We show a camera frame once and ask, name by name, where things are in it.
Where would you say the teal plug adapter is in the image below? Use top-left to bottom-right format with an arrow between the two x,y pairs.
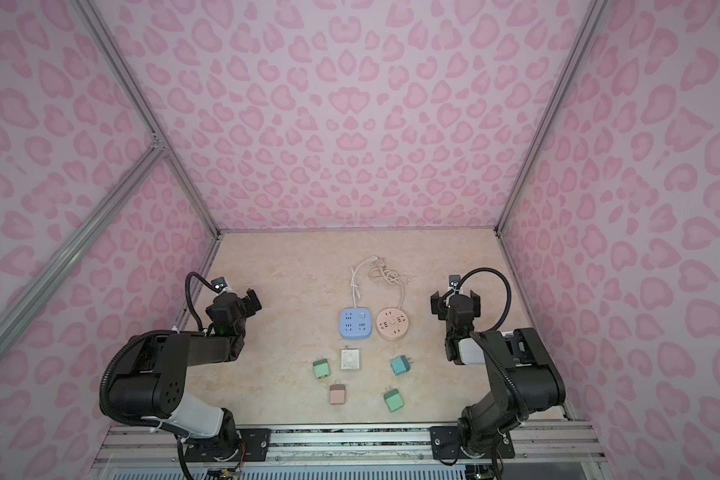
390,355 -> 411,376

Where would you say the pink plug adapter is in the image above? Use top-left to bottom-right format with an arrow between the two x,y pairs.
328,383 -> 347,406

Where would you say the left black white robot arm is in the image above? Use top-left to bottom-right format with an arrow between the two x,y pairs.
99,271 -> 262,461

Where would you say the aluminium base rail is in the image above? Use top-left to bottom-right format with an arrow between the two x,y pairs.
89,419 -> 607,472

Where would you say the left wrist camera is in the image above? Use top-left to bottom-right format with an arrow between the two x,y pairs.
210,277 -> 228,293

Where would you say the pink round power strip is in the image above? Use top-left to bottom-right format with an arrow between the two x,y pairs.
375,307 -> 410,341

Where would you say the white square plug adapter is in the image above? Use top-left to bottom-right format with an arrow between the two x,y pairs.
340,348 -> 361,371

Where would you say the white power strip cable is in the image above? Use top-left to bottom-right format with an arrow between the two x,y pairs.
349,256 -> 380,310

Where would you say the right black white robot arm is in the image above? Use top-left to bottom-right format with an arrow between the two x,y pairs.
429,267 -> 566,474

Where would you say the light green plug adapter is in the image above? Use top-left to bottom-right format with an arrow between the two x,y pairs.
312,359 -> 331,380

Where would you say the diagonal aluminium frame bar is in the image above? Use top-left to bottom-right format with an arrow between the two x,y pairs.
0,141 -> 164,362

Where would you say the blue square power strip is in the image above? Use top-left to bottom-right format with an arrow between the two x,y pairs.
339,307 -> 373,340

